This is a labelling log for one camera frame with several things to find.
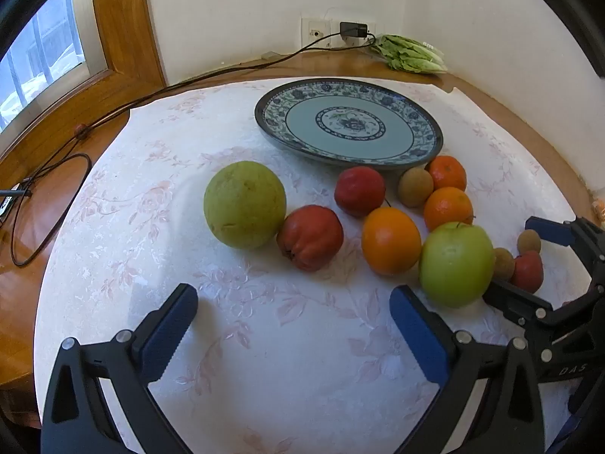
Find white wall socket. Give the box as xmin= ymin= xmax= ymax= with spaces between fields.
xmin=301 ymin=17 xmax=379 ymax=50

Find small brown kiwi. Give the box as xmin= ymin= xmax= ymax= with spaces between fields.
xmin=517 ymin=229 xmax=542 ymax=255
xmin=492 ymin=248 xmax=516 ymax=282

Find glass window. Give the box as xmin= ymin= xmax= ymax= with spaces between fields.
xmin=0 ymin=0 xmax=114 ymax=133

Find small red fruit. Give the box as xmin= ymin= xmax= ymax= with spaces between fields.
xmin=509 ymin=250 xmax=544 ymax=294

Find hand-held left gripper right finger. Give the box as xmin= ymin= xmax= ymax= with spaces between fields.
xmin=389 ymin=285 xmax=546 ymax=454

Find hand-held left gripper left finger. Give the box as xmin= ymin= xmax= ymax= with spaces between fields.
xmin=42 ymin=283 xmax=199 ymax=454

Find white floral tablecloth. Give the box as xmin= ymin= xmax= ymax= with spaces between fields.
xmin=33 ymin=77 xmax=594 ymax=454

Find large red apple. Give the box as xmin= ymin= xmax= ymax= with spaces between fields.
xmin=276 ymin=205 xmax=345 ymax=272

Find black cable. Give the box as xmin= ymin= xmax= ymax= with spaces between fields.
xmin=9 ymin=32 xmax=379 ymax=266

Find green apple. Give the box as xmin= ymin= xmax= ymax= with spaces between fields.
xmin=419 ymin=222 xmax=495 ymax=308

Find orange tangerine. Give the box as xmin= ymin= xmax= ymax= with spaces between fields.
xmin=426 ymin=155 xmax=468 ymax=192
xmin=423 ymin=187 xmax=474 ymax=232

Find medium red apple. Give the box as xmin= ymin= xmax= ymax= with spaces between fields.
xmin=334 ymin=166 xmax=386 ymax=219

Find dark electronic device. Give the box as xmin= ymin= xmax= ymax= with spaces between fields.
xmin=0 ymin=188 xmax=32 ymax=218

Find blue floral ceramic plate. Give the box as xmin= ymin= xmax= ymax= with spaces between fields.
xmin=254 ymin=78 xmax=444 ymax=170

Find bagged green lettuce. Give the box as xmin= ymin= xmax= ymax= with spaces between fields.
xmin=368 ymin=34 xmax=449 ymax=75

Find wooden window frame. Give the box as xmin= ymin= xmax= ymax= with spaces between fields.
xmin=0 ymin=0 xmax=167 ymax=166

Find yellow-green pear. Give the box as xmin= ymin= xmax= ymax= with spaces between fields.
xmin=203 ymin=161 xmax=287 ymax=250

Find large orange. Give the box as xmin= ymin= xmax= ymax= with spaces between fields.
xmin=361 ymin=207 xmax=422 ymax=277

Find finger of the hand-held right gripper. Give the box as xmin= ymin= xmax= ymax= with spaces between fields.
xmin=482 ymin=280 xmax=605 ymax=344
xmin=526 ymin=216 xmax=605 ymax=296

